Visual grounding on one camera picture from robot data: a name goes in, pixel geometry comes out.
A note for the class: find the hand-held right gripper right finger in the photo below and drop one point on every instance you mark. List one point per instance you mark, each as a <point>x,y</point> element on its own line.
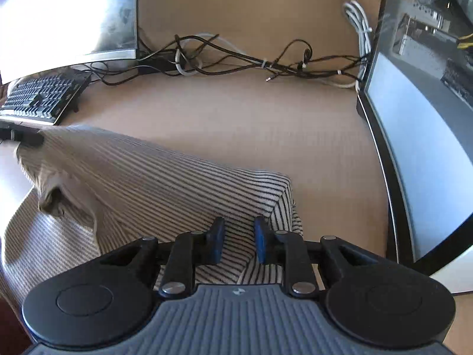
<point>260,244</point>

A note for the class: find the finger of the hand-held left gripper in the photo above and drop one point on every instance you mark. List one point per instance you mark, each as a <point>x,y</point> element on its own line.
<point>26,137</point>

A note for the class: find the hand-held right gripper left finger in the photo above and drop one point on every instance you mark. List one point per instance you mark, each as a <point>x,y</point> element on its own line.
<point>218,240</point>

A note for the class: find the striped long-sleeve shirt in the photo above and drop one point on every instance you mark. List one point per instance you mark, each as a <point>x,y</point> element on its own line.
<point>147,192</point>

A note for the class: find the black keyboard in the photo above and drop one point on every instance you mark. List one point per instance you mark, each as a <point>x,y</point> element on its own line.
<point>40,96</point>

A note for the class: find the curved computer monitor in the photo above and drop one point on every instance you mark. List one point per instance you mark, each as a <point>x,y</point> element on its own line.
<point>66,18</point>

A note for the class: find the black power adapter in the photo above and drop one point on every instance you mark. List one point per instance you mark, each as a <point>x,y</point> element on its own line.
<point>155,67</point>

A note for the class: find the white computer case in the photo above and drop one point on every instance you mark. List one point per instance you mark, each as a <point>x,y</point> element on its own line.
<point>425,137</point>

